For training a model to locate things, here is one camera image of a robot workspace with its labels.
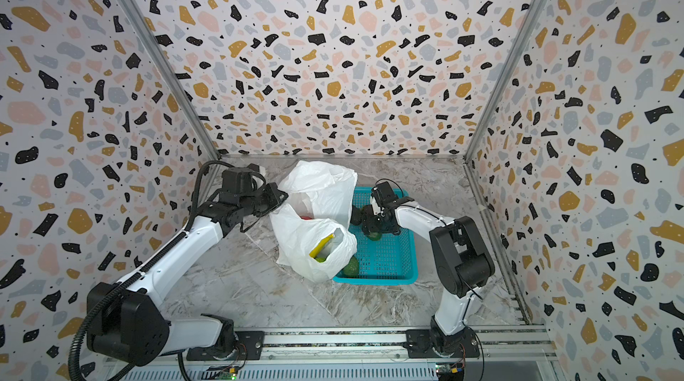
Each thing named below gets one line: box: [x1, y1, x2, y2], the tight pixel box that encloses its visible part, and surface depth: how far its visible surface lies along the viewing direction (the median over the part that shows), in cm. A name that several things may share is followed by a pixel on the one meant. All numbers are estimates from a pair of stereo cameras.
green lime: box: [366, 231, 383, 242], surface depth 94 cm
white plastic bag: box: [269, 160, 358, 284], surface depth 79 cm
